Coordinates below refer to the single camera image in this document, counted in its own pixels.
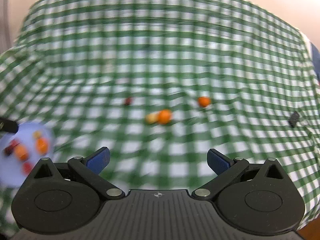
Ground light blue plate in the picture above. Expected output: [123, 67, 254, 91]
[0, 122, 56, 188]

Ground small black object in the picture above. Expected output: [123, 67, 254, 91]
[289, 110, 301, 128]

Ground green checked tablecloth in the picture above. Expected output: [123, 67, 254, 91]
[0, 0, 320, 233]

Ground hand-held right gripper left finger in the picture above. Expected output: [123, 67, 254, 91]
[27, 147, 126, 201]

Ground orange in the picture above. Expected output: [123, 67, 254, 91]
[198, 96, 212, 108]
[36, 138, 48, 155]
[158, 109, 173, 125]
[14, 146, 28, 161]

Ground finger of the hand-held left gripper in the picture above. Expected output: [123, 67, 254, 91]
[0, 117, 19, 134]

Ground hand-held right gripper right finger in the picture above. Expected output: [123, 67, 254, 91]
[192, 149, 292, 201]

